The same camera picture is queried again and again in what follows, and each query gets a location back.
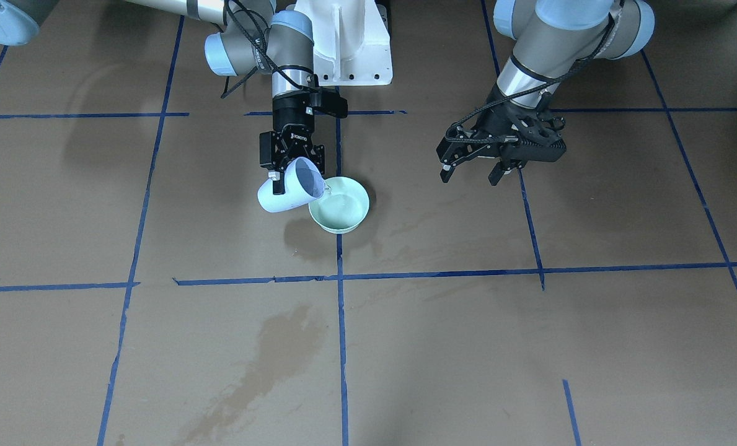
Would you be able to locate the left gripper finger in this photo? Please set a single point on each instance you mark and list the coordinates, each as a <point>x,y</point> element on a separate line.
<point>456,148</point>
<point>504,167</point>

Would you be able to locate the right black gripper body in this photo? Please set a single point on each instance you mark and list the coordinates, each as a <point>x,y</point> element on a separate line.
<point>288,121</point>

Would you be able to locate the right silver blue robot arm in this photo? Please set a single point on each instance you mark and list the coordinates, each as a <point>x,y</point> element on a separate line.
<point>256,37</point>

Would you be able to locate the light blue plastic cup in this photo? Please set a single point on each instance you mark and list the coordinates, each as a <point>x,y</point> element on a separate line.
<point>303,184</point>

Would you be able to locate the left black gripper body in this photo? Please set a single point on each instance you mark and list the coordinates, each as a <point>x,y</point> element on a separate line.
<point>491,118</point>

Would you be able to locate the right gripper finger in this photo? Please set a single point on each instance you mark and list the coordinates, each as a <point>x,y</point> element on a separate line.
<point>277,180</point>

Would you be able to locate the white camera mast pole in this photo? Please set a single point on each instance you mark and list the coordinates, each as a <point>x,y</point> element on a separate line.
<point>352,42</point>

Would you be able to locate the mint green bowl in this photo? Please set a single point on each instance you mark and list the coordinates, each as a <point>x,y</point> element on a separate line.
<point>343,206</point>

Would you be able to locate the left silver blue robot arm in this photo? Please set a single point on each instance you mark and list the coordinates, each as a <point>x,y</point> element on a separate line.
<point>554,40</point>

